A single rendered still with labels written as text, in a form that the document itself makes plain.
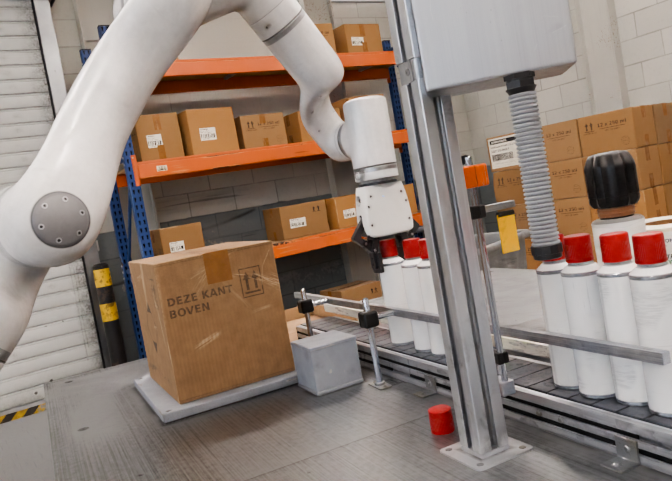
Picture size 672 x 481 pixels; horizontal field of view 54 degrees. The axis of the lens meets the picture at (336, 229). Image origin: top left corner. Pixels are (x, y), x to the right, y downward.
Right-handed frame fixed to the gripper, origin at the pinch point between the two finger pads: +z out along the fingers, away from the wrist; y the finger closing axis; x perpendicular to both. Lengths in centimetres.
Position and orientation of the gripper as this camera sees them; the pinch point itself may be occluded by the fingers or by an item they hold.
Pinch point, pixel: (390, 260)
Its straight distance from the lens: 129.1
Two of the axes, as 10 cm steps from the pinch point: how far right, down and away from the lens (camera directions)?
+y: 8.9, -1.8, 4.2
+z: 1.7, 9.8, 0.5
